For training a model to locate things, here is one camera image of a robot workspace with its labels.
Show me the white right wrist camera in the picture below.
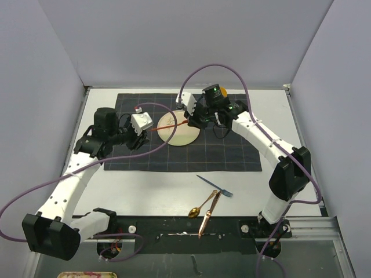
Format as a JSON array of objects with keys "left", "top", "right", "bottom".
[{"left": 176, "top": 92, "right": 197, "bottom": 116}]

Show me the orange plastic fork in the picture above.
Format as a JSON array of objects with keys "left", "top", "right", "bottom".
[{"left": 149, "top": 120, "right": 188, "bottom": 131}]

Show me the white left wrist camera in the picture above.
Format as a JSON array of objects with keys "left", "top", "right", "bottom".
[{"left": 130, "top": 107, "right": 153, "bottom": 136}]

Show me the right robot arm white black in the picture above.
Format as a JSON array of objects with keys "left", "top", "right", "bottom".
[{"left": 176, "top": 84, "right": 311, "bottom": 237}]

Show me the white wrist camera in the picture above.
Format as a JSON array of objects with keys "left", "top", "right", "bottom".
[
  {"left": 176, "top": 92, "right": 197, "bottom": 116},
  {"left": 130, "top": 107, "right": 153, "bottom": 136}
]

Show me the floral tray edge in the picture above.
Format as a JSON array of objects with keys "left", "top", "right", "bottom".
[{"left": 57, "top": 271, "right": 118, "bottom": 278}]

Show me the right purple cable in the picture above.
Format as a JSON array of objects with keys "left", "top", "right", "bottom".
[{"left": 178, "top": 64, "right": 323, "bottom": 278}]

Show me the gold metal spoon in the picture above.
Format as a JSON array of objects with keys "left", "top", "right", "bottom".
[{"left": 188, "top": 190, "right": 218, "bottom": 218}]

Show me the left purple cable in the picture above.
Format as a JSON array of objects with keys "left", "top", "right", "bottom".
[{"left": 0, "top": 103, "right": 178, "bottom": 263}]

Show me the blue plastic fork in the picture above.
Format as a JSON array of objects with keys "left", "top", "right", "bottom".
[{"left": 196, "top": 175, "right": 233, "bottom": 197}]

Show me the beige plate with plant motif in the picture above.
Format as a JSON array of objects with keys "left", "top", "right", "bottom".
[{"left": 156, "top": 110, "right": 200, "bottom": 147}]

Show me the dark grey checked cloth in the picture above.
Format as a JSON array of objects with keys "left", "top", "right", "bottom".
[{"left": 104, "top": 93, "right": 262, "bottom": 173}]

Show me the orange plastic cup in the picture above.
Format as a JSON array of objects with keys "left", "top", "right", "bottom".
[{"left": 220, "top": 86, "right": 228, "bottom": 97}]

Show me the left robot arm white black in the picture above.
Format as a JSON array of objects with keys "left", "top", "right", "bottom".
[{"left": 22, "top": 107, "right": 153, "bottom": 261}]

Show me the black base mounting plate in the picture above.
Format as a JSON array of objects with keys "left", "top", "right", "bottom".
[{"left": 96, "top": 216, "right": 292, "bottom": 259}]

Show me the purple cable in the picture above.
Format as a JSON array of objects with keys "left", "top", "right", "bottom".
[
  {"left": 178, "top": 64, "right": 323, "bottom": 278},
  {"left": 0, "top": 103, "right": 178, "bottom": 263}
]

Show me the copper metal knife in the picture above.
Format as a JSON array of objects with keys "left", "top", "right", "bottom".
[{"left": 198, "top": 191, "right": 221, "bottom": 239}]

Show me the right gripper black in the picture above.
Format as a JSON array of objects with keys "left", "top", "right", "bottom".
[{"left": 184, "top": 101, "right": 216, "bottom": 131}]

